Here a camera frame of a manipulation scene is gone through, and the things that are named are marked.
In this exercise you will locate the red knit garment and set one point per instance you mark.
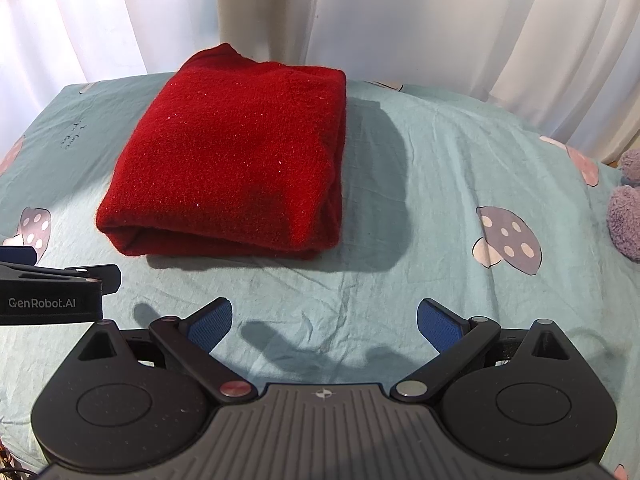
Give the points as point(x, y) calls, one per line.
point(233, 157)

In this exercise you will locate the teal mushroom print bedsheet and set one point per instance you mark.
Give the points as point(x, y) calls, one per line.
point(444, 197)

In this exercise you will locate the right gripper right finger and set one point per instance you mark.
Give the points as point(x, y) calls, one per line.
point(460, 345)

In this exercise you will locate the purple fluffy plush item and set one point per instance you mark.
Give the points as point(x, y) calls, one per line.
point(623, 216)

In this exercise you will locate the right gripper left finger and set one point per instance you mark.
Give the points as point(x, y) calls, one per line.
point(189, 342)

